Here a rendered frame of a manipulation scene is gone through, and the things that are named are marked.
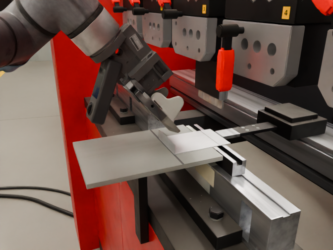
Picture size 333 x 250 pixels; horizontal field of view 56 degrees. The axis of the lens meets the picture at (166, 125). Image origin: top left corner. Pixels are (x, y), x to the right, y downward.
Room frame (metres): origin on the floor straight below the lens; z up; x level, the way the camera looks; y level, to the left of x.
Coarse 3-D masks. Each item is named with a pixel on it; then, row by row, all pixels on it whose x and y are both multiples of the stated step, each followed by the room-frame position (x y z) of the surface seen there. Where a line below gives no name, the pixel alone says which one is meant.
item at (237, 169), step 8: (200, 128) 0.68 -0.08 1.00; (224, 152) 0.57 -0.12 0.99; (232, 152) 0.55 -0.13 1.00; (224, 160) 0.54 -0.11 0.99; (232, 160) 0.52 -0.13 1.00; (240, 160) 0.52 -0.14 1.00; (224, 168) 0.53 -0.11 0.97; (232, 168) 0.51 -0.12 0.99; (240, 168) 0.52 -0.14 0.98; (232, 176) 0.51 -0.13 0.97
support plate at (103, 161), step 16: (160, 128) 0.68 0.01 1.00; (80, 144) 0.59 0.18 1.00; (96, 144) 0.59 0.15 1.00; (112, 144) 0.59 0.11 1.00; (128, 144) 0.59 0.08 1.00; (144, 144) 0.59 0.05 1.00; (160, 144) 0.59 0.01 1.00; (80, 160) 0.52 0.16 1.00; (96, 160) 0.52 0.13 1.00; (112, 160) 0.52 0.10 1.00; (128, 160) 0.52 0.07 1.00; (144, 160) 0.52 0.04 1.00; (160, 160) 0.52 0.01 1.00; (176, 160) 0.52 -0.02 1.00; (192, 160) 0.52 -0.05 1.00; (208, 160) 0.53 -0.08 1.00; (96, 176) 0.46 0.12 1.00; (112, 176) 0.46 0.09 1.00; (128, 176) 0.46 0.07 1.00; (144, 176) 0.48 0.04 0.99
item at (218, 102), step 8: (200, 64) 0.65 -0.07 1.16; (208, 64) 0.62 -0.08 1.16; (216, 64) 0.59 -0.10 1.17; (200, 72) 0.65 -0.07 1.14; (208, 72) 0.62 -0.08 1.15; (216, 72) 0.59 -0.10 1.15; (200, 80) 0.65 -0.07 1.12; (208, 80) 0.62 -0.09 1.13; (200, 88) 0.65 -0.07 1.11; (208, 88) 0.62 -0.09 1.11; (200, 96) 0.66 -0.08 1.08; (208, 96) 0.63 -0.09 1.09; (216, 96) 0.59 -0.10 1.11; (224, 96) 0.58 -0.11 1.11; (216, 104) 0.60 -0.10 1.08
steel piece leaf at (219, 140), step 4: (204, 132) 0.65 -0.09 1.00; (208, 132) 0.65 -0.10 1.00; (212, 132) 0.65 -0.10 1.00; (208, 136) 0.63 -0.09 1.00; (212, 136) 0.63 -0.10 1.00; (216, 136) 0.63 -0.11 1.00; (220, 136) 0.63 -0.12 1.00; (216, 140) 0.61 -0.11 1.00; (220, 140) 0.61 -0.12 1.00; (224, 140) 0.61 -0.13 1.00; (220, 144) 0.59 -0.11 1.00; (224, 144) 0.59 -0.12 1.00
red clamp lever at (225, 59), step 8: (224, 24) 0.45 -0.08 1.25; (232, 24) 0.46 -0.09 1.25; (216, 32) 0.46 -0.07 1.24; (224, 32) 0.45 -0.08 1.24; (232, 32) 0.45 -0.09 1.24; (240, 32) 0.46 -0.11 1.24; (224, 40) 0.45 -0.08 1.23; (224, 48) 0.45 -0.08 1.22; (224, 56) 0.45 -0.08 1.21; (232, 56) 0.45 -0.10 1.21; (224, 64) 0.45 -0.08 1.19; (232, 64) 0.45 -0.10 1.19; (224, 72) 0.45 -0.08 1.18; (232, 72) 0.45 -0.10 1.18; (216, 80) 0.46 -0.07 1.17; (224, 80) 0.45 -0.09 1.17; (216, 88) 0.46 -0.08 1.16; (224, 88) 0.45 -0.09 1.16
